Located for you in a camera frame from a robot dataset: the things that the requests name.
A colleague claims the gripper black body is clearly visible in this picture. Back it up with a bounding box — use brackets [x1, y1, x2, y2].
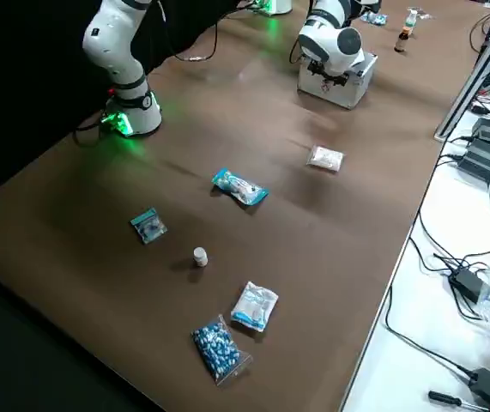
[306, 58, 352, 90]

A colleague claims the aluminium medicine box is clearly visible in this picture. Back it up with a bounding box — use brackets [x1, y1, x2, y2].
[297, 51, 378, 111]

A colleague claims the white gauze packet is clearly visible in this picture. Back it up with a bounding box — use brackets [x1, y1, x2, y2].
[305, 144, 346, 174]

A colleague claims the long blue cotton swab packet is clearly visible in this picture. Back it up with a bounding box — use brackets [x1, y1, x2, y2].
[210, 167, 270, 208]

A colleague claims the blue white capsule bag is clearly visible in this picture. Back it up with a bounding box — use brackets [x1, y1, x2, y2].
[190, 314, 253, 386]
[358, 10, 388, 27]

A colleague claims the brown bottle orange cap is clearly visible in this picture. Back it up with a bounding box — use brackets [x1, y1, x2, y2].
[394, 25, 412, 53]

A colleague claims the small square blue packet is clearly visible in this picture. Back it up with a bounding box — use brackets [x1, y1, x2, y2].
[130, 207, 169, 245]

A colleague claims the white packet blue edge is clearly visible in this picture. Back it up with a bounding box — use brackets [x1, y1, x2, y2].
[230, 281, 280, 333]

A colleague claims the small black adapter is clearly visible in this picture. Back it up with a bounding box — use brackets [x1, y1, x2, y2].
[448, 266, 486, 304]

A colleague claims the aluminium post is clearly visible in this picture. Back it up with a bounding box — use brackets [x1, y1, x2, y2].
[434, 0, 490, 139]

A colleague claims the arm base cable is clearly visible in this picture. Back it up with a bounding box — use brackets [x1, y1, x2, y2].
[71, 109, 115, 149]

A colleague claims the long black charger cable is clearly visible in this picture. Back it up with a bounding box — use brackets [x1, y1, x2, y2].
[384, 282, 475, 381]

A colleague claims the black handled screwdriver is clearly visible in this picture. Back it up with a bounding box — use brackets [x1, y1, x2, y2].
[426, 388, 486, 412]

